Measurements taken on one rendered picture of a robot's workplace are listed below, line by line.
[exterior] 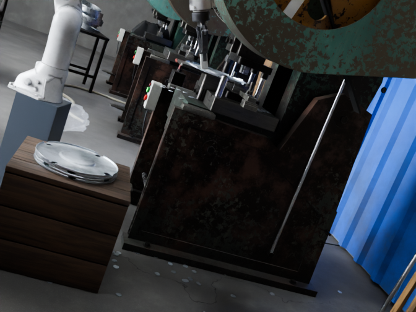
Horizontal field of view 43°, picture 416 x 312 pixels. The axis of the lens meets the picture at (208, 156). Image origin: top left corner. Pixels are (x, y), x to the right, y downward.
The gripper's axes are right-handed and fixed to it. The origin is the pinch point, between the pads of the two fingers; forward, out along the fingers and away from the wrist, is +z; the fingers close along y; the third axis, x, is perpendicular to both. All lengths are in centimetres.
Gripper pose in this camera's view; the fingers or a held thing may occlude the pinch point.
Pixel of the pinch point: (203, 60)
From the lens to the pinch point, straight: 228.4
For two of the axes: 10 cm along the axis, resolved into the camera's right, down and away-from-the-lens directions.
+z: 0.7, 9.4, 3.2
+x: 9.7, -1.3, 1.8
